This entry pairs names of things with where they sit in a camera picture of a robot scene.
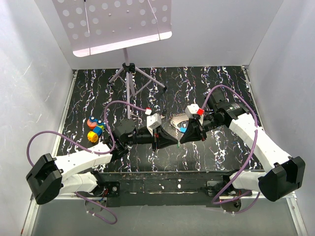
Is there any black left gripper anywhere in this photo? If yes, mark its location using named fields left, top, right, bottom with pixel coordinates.
left=124, top=125, right=178, bottom=151

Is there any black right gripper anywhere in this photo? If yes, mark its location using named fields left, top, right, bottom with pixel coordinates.
left=179, top=112, right=223, bottom=144

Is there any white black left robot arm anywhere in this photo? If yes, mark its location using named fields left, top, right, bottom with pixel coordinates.
left=26, top=117, right=178, bottom=205

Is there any colourful toy block car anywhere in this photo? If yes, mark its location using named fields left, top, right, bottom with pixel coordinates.
left=87, top=116, right=106, bottom=143

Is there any perforated music stand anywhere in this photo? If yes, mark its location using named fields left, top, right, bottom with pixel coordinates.
left=51, top=0, right=173, bottom=118

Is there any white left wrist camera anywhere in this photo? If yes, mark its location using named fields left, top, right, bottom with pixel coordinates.
left=145, top=108, right=161, bottom=131

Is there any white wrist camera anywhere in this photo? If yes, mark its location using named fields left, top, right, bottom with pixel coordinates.
left=145, top=108, right=161, bottom=131
left=185, top=104, right=204, bottom=119

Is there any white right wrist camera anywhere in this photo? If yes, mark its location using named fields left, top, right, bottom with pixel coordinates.
left=185, top=104, right=204, bottom=119

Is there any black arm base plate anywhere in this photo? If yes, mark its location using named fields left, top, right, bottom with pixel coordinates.
left=93, top=172, right=254, bottom=208

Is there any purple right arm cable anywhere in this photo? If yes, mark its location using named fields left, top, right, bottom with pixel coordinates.
left=203, top=85, right=261, bottom=213

